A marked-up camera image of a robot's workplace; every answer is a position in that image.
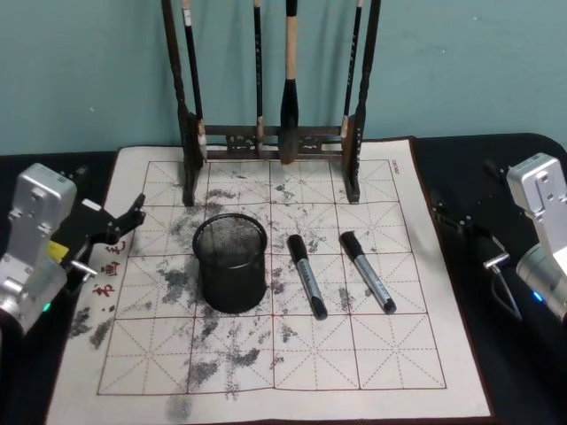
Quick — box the thin black brush brown ferrule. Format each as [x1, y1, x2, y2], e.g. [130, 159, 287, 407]
[252, 0, 267, 157]

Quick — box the thin black brush pale ferrule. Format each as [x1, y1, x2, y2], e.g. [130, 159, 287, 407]
[339, 0, 365, 139]

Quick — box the black table cloth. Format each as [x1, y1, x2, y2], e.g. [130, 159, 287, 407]
[0, 132, 567, 425]

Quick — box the gripper cable silver plug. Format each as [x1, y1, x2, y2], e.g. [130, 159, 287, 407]
[72, 259, 99, 282]
[482, 251, 524, 321]

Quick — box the thin black brush white tip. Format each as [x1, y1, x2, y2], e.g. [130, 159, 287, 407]
[181, 0, 209, 159]

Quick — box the black grey marker pen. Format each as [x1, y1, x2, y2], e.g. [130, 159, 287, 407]
[286, 234, 330, 321]
[338, 230, 397, 316]

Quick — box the large tan handled black brush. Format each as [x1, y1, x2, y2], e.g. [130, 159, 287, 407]
[278, 0, 303, 166]

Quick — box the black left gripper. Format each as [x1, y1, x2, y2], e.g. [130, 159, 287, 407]
[47, 192, 148, 294]

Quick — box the left gripper cable silver plug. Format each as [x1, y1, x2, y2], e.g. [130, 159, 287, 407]
[72, 259, 99, 282]

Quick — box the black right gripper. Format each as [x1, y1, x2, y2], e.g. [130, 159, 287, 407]
[430, 190, 529, 321]

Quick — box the right gripper cable silver plug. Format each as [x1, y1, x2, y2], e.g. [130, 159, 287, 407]
[482, 251, 524, 321]

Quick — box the dark wooden brush rack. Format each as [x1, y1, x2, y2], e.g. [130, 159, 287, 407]
[160, 0, 383, 208]

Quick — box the white gridded calligraphy felt mat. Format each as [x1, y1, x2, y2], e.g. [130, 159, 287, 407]
[43, 135, 493, 425]

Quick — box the black mesh pen holder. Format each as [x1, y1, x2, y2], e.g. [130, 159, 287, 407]
[191, 212, 269, 314]

